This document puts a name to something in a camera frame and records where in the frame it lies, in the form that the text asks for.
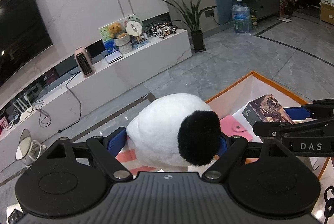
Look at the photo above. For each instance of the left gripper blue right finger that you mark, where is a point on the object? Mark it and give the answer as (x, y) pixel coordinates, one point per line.
(229, 157)

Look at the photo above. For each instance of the white paper fan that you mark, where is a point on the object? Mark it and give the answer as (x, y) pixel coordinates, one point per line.
(134, 30)

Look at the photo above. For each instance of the brown teddy bear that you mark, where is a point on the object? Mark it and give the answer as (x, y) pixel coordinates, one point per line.
(116, 31)

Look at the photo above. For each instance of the orange storage box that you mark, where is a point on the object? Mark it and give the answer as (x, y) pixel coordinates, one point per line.
(233, 100)

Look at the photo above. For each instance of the potted green plant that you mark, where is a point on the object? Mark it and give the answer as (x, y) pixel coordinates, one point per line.
(191, 14)

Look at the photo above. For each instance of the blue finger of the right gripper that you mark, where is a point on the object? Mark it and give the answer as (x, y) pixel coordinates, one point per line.
(317, 110)

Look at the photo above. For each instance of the small notebook on console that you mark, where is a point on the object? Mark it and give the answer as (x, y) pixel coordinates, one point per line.
(110, 58)

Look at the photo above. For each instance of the white wifi router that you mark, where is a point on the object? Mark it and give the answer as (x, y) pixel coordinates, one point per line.
(24, 106)

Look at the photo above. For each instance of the cardboard box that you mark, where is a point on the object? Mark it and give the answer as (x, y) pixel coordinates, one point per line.
(327, 13)

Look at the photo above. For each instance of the black white toy vehicle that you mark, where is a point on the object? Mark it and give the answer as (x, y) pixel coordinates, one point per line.
(161, 30)

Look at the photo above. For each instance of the black television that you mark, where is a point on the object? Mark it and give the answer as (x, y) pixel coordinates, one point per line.
(23, 35)

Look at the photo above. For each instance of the pink space heater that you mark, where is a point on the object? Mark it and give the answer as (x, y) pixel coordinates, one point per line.
(84, 62)

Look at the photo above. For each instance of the blue water jug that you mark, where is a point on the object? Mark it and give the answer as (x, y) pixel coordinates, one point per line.
(241, 17)

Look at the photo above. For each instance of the dark printed card box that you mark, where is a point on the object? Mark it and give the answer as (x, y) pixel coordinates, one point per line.
(266, 109)

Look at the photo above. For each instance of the white black plush dog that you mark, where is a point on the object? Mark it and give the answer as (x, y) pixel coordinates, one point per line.
(172, 133)

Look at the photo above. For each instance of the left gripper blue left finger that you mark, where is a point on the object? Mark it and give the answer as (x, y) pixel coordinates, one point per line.
(104, 151)

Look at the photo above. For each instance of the pink card holder wallet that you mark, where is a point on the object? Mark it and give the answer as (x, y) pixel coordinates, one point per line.
(231, 127)

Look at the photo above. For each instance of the white tv console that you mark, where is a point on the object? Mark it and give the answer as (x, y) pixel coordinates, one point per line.
(75, 99)

